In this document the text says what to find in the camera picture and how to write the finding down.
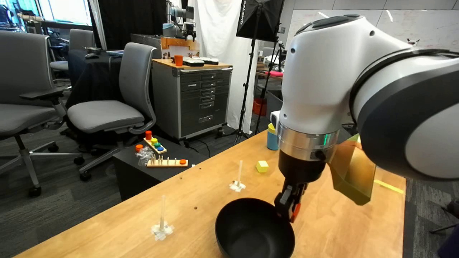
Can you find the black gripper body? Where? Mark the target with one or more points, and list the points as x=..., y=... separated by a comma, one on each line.
x=303, y=171

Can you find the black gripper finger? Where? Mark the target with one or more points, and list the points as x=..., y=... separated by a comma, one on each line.
x=283, y=199
x=297, y=194

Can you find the yellow cube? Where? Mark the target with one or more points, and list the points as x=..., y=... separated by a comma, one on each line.
x=262, y=167

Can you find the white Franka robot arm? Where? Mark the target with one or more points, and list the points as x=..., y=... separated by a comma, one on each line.
x=335, y=72

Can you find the black bowl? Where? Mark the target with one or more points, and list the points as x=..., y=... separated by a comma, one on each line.
x=253, y=230

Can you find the blue plastic cup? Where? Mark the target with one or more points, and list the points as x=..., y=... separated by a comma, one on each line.
x=273, y=143

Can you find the clear plastic stand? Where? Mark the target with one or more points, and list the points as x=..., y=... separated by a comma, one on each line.
x=237, y=184
x=163, y=230

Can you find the yellow plastic cup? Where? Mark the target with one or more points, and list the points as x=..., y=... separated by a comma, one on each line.
x=272, y=128

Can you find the red box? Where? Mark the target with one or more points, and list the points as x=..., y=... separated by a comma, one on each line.
x=260, y=107

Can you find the yellow tape strip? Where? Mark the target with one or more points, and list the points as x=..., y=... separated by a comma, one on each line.
x=391, y=187

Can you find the black light stand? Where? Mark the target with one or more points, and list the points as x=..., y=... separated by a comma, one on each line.
x=249, y=87

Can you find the wooden peg bar toy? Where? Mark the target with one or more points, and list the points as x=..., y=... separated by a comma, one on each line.
x=167, y=163

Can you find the grey drawer cabinet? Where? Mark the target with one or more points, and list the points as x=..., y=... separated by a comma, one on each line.
x=191, y=101

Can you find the colourful wooden stacking toy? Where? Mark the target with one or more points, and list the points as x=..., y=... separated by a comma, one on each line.
x=154, y=144

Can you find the clear plastic bag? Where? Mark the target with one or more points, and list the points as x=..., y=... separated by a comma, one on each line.
x=145, y=157

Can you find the low black table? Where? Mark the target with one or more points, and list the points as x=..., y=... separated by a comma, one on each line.
x=134, y=177

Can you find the small orange ball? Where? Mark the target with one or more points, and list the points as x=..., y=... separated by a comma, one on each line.
x=138, y=148

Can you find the black flat device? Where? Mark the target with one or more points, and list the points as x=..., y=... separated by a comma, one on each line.
x=194, y=61

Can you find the black softbox light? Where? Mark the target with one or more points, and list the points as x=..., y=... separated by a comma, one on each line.
x=260, y=19

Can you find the white curtain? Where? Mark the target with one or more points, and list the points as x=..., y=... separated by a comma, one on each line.
x=216, y=34

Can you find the orange cup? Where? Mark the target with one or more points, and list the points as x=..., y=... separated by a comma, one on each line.
x=178, y=61

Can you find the orange wooden sign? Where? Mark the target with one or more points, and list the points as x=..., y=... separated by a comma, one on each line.
x=178, y=44

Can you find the grey office chair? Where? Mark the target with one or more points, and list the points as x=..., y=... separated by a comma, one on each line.
x=81, y=41
x=102, y=115
x=23, y=115

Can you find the black draped cloth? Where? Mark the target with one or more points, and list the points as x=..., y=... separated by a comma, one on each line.
x=91, y=77

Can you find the black curtain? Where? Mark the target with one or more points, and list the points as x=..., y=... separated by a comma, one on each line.
x=130, y=19

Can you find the yellowish wrist camera box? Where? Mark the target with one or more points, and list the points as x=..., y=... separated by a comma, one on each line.
x=353, y=173

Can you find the black camera tripod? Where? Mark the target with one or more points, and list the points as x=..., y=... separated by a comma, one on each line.
x=449, y=246

